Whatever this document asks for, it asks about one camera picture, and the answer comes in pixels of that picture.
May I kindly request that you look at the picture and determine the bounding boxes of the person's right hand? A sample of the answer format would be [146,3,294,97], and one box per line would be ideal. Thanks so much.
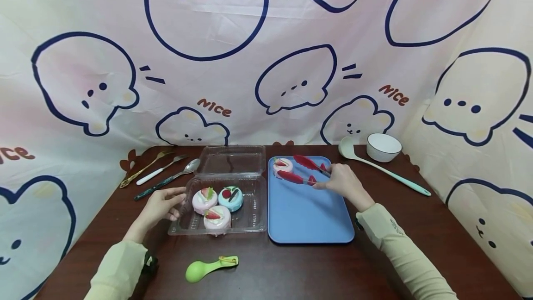
[312,163,376,211]

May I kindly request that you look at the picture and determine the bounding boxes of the person's left hand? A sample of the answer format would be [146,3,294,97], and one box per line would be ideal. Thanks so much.
[138,187,187,232]

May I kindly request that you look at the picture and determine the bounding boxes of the red tongs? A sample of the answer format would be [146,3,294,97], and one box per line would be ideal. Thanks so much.
[277,155,332,187]

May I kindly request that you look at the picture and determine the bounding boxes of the clear plastic clamshell container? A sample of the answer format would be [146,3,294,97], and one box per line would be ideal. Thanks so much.
[167,145,268,237]

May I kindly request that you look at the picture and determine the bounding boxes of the mint green ladle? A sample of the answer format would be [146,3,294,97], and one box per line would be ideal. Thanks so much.
[338,136,433,197]

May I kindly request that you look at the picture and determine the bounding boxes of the pink cake with strawberry slice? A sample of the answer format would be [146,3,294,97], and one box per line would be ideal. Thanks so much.
[192,187,219,216]
[203,206,232,237]
[273,158,294,179]

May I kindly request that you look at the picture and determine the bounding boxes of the blue tray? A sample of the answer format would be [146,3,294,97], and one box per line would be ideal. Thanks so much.
[267,156,356,244]

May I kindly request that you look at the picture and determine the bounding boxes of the gold fork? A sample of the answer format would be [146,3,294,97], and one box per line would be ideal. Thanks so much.
[120,150,174,189]

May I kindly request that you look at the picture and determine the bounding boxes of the blue cake with cherry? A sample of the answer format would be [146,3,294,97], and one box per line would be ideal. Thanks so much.
[218,186,244,213]

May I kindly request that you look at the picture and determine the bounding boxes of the white bowl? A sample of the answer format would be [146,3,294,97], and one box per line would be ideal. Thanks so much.
[366,133,403,163]

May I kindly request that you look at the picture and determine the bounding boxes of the black wrist band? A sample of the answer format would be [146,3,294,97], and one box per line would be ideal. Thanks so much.
[141,251,159,276]

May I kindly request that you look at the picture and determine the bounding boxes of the green plastic spoon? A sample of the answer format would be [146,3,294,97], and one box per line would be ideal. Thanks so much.
[185,256,240,284]

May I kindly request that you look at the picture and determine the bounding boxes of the white-handled knife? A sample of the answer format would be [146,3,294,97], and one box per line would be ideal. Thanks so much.
[136,154,189,186]

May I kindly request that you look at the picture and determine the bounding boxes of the green-handled metal spoon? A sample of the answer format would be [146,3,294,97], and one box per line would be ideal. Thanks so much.
[133,158,201,201]

